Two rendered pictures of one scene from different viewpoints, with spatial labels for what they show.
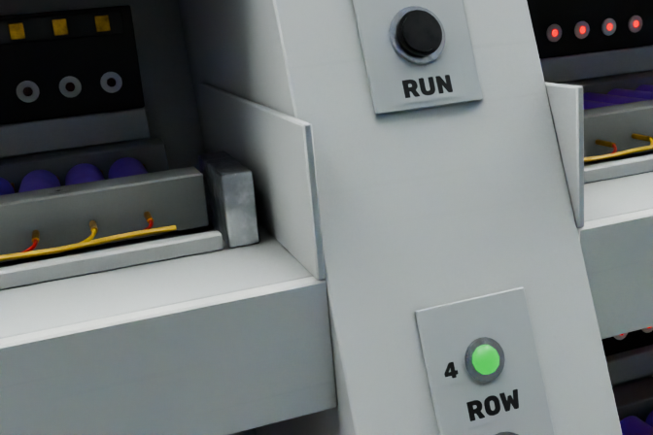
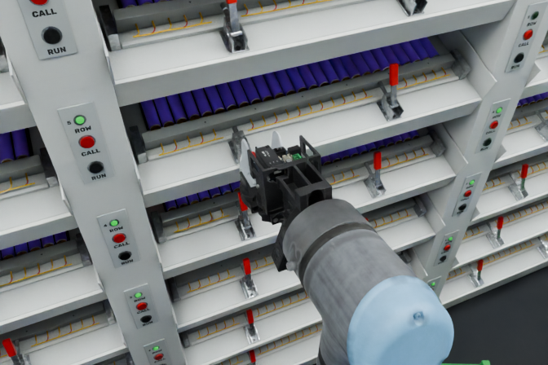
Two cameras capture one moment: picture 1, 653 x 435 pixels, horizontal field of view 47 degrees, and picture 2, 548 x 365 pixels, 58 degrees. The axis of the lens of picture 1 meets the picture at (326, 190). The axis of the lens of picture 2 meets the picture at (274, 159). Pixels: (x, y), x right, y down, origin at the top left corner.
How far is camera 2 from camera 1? 0.81 m
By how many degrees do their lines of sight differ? 48
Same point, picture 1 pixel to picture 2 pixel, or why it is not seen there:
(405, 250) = (496, 94)
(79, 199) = (433, 67)
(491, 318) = (503, 103)
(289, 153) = (486, 77)
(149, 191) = (444, 63)
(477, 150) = (516, 76)
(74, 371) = (444, 113)
